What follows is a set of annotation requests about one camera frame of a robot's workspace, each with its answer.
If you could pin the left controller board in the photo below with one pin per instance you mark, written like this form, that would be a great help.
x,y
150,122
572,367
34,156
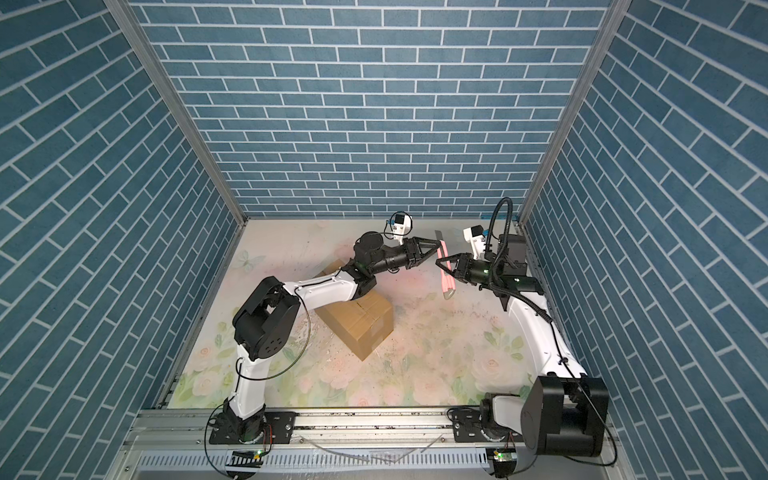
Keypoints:
x,y
244,464

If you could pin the right controller board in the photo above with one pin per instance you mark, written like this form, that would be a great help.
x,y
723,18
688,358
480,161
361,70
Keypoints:
x,y
502,461

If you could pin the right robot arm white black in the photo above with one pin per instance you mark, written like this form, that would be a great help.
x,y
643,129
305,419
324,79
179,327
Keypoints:
x,y
565,411

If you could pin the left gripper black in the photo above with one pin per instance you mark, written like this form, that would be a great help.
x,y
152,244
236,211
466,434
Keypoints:
x,y
405,250

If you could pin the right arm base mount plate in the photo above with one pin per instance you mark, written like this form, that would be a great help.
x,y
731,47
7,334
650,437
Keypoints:
x,y
469,426

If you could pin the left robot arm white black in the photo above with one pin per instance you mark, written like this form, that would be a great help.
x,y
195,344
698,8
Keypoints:
x,y
264,322

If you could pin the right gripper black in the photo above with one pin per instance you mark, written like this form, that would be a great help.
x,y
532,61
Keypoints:
x,y
464,267

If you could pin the pink utility knife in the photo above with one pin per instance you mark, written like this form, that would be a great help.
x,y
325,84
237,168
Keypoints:
x,y
447,281

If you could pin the controller board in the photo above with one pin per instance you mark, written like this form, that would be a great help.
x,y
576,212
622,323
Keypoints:
x,y
502,461
244,464

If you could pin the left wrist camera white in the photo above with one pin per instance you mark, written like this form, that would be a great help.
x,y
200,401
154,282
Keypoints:
x,y
400,224

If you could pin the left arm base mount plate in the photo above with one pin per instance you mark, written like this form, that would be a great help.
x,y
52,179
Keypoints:
x,y
265,427

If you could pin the brown cardboard express box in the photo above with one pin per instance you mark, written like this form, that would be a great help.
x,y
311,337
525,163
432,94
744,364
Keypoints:
x,y
362,324

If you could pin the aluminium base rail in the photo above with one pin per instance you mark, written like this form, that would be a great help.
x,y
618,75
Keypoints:
x,y
384,435

